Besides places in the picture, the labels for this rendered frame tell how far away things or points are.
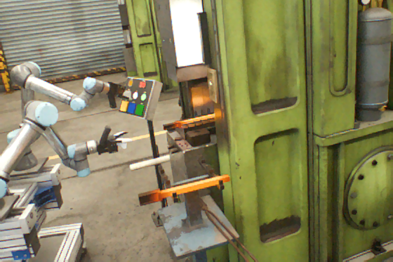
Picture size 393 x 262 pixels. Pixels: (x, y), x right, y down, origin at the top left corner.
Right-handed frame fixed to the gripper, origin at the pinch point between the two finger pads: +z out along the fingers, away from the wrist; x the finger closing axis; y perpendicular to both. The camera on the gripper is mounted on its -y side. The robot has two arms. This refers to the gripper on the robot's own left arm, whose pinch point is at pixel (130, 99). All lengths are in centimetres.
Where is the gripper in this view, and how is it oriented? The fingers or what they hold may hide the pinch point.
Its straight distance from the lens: 248.0
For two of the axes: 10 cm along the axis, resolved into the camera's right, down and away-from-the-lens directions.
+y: 2.5, -9.7, 0.5
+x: -7.0, -1.5, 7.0
